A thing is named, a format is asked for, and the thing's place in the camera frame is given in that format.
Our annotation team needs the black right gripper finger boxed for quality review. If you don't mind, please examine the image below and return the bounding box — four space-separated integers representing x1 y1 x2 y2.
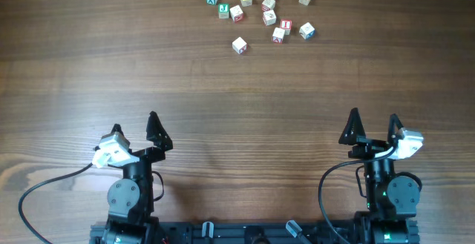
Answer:
338 108 366 144
387 113 404 143

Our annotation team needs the red I wooden block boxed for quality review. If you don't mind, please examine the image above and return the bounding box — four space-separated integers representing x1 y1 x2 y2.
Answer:
280 19 292 35

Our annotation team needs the wooden block blue side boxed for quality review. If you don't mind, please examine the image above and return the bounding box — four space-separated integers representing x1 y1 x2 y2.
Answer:
299 22 315 40

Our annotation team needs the wooden block red pattern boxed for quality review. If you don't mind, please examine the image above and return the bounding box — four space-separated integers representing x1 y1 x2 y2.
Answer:
261 0 276 12

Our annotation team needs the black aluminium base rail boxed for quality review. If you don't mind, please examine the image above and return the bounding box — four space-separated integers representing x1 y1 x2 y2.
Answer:
89 220 420 244

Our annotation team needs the red A wooden block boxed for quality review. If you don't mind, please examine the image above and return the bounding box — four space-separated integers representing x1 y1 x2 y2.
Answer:
272 27 286 44

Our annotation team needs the wooden block red side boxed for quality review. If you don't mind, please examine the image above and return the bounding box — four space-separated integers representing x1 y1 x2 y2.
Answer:
229 5 244 23

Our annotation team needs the wooden block red drawing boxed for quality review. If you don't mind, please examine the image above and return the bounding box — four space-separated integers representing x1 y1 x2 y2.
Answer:
263 10 277 26

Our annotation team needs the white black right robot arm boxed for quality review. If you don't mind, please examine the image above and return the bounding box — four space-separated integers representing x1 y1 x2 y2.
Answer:
338 108 424 243

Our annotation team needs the wooden block red pretzel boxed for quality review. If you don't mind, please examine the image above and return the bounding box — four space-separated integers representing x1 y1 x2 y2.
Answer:
232 37 247 54

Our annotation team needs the green J wooden block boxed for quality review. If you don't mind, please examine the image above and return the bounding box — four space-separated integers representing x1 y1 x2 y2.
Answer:
218 4 230 19

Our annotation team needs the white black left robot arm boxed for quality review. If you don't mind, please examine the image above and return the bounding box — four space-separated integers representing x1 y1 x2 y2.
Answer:
89 111 173 244

